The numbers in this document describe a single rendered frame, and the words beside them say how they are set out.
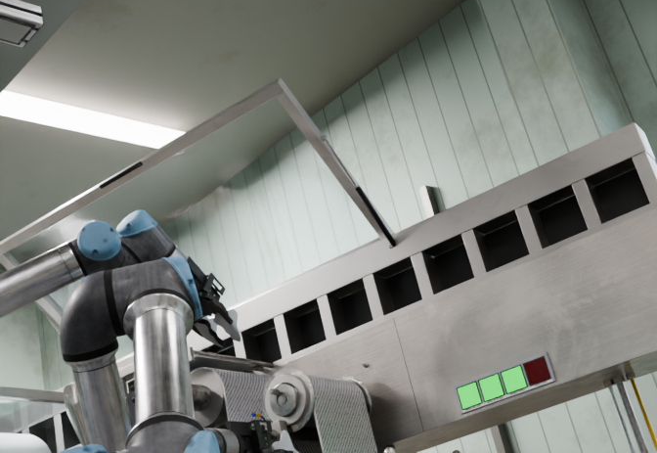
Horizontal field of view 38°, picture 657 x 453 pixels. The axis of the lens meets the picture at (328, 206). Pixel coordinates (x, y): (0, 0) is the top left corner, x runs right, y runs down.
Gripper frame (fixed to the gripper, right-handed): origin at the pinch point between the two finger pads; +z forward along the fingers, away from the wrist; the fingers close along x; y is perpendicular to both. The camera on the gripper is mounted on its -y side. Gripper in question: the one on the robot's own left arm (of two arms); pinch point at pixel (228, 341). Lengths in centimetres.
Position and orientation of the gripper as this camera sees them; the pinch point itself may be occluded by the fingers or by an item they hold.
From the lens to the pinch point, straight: 212.4
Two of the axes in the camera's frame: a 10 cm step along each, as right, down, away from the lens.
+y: 1.8, -5.4, 8.3
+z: 5.6, 7.4, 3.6
